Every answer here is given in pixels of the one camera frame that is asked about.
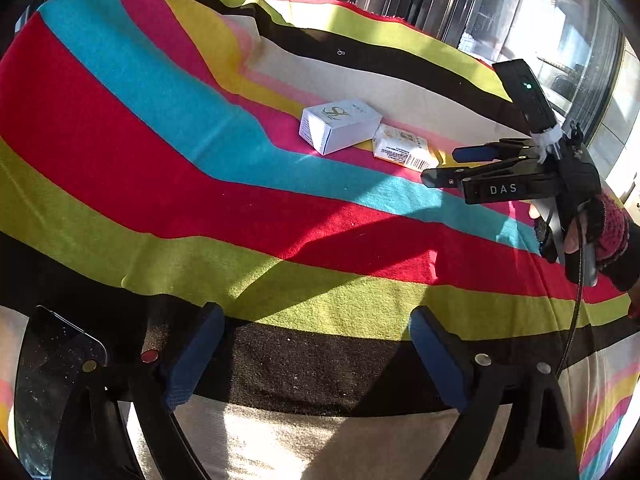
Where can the hand in pink glove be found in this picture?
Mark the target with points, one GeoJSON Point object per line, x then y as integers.
{"type": "Point", "coordinates": [604, 224]}

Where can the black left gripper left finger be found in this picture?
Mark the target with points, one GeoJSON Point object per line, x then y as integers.
{"type": "Point", "coordinates": [93, 443]}

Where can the white orange box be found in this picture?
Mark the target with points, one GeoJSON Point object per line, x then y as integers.
{"type": "Point", "coordinates": [403, 148]}

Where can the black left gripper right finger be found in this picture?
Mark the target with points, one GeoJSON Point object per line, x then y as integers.
{"type": "Point", "coordinates": [538, 442]}

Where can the striped multicolour blanket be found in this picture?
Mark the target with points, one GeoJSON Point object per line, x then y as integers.
{"type": "Point", "coordinates": [150, 159]}

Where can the black phone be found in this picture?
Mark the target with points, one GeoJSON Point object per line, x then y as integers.
{"type": "Point", "coordinates": [52, 354]}

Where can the white cube box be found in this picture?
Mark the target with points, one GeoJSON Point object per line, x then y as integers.
{"type": "Point", "coordinates": [334, 126]}

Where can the sliding glass door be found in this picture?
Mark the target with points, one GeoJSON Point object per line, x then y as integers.
{"type": "Point", "coordinates": [576, 48]}

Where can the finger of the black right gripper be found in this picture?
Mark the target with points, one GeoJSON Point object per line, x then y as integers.
{"type": "Point", "coordinates": [502, 149]}
{"type": "Point", "coordinates": [451, 177]}

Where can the black tracker with green light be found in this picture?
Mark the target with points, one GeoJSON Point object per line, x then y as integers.
{"type": "Point", "coordinates": [525, 92]}

